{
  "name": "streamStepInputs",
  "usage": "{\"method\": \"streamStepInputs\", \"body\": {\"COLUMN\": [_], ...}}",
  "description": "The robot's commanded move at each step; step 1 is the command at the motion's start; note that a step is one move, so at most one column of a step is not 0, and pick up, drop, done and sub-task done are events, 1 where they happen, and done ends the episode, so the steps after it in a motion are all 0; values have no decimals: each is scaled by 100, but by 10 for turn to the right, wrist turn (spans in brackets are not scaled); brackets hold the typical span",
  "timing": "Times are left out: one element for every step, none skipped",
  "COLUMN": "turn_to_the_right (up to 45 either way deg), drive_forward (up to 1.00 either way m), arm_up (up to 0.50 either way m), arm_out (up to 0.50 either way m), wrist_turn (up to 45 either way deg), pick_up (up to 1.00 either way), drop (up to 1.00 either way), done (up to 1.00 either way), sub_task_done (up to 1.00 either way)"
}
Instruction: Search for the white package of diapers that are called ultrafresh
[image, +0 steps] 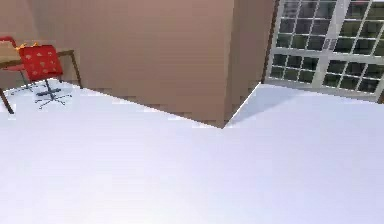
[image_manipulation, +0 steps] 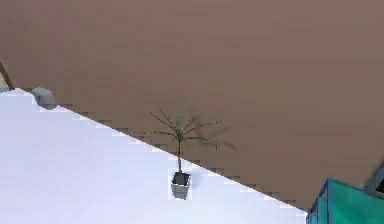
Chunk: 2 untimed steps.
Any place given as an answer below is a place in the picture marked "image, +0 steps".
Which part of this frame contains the white grid window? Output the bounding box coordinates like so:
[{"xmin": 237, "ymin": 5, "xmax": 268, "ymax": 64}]
[{"xmin": 264, "ymin": 0, "xmax": 384, "ymax": 103}]

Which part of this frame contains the red swivel office chair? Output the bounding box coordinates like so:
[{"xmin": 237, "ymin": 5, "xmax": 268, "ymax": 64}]
[{"xmin": 18, "ymin": 44, "xmax": 73, "ymax": 110}]

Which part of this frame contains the red chair with grey legs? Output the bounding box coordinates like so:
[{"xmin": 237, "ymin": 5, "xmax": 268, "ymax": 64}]
[{"xmin": 0, "ymin": 35, "xmax": 38, "ymax": 95}]

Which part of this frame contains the brown wooden table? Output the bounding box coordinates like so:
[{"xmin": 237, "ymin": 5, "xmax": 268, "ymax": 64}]
[{"xmin": 0, "ymin": 40, "xmax": 83, "ymax": 115}]

